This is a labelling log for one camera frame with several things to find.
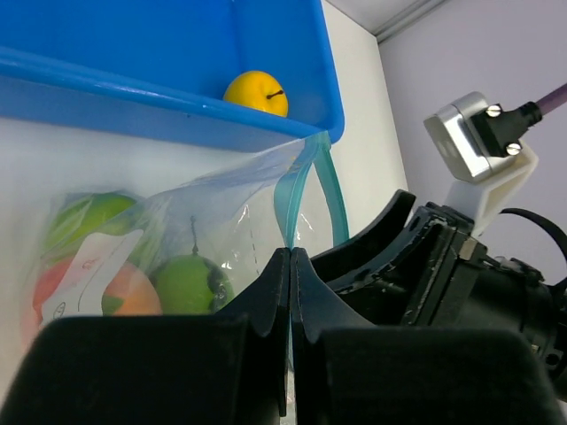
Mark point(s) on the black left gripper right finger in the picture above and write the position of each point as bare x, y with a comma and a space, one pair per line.
350, 371

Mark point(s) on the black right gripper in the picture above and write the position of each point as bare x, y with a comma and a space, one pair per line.
433, 272

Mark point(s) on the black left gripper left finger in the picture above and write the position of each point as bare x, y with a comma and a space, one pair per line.
225, 368

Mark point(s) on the orange fake peach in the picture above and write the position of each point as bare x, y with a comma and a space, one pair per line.
129, 293

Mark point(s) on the clear zip top bag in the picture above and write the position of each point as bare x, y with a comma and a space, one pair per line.
282, 198

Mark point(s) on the green fake watermelon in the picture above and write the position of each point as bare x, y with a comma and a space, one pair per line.
109, 213

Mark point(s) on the yellow fake lemon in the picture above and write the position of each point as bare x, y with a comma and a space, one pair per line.
259, 91

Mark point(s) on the blue plastic bin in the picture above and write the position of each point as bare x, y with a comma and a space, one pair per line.
159, 69

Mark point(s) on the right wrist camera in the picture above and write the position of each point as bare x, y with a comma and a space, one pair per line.
482, 147

